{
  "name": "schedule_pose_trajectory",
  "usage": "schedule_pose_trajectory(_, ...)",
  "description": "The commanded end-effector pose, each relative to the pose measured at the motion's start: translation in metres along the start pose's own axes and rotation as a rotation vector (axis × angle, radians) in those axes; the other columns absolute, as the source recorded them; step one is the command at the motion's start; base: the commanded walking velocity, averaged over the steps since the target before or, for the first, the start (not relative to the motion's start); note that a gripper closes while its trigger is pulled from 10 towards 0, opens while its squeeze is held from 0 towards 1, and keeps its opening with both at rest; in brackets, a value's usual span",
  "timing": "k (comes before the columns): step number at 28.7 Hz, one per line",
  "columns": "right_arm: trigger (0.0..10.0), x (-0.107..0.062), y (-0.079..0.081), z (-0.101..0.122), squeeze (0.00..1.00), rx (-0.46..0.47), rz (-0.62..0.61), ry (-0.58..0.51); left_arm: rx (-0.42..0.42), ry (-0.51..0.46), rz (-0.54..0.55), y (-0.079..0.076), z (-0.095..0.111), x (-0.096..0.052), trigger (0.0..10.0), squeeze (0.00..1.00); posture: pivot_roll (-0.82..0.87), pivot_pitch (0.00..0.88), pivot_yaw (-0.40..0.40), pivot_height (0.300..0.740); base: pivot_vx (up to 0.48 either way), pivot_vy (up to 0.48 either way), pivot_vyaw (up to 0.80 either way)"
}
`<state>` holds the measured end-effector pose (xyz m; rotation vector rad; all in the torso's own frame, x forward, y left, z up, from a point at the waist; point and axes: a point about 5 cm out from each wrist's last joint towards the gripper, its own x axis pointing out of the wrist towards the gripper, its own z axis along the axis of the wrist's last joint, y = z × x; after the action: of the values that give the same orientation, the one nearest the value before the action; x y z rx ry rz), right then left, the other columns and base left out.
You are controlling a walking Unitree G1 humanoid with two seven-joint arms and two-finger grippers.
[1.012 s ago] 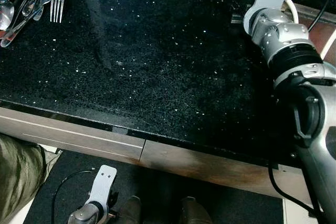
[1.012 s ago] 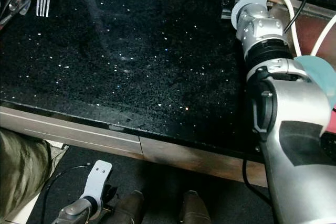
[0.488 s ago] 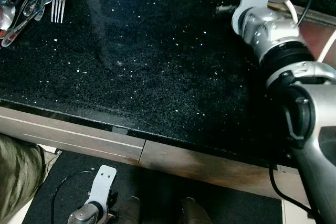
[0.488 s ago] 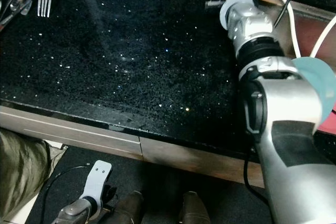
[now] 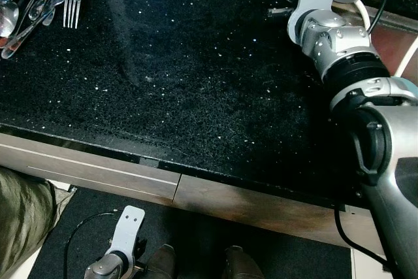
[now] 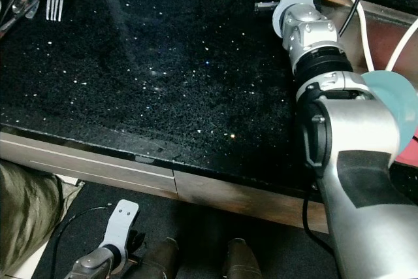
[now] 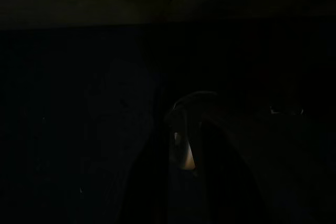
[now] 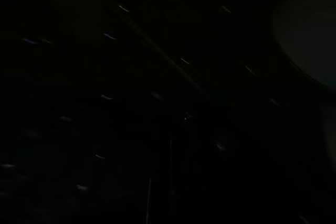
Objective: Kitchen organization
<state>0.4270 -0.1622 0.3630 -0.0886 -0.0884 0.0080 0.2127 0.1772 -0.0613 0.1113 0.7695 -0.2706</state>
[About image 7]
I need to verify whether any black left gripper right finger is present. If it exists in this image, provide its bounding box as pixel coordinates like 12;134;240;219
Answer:
165;91;263;224

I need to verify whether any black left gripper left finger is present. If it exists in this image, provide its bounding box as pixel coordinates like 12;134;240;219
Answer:
88;58;162;224

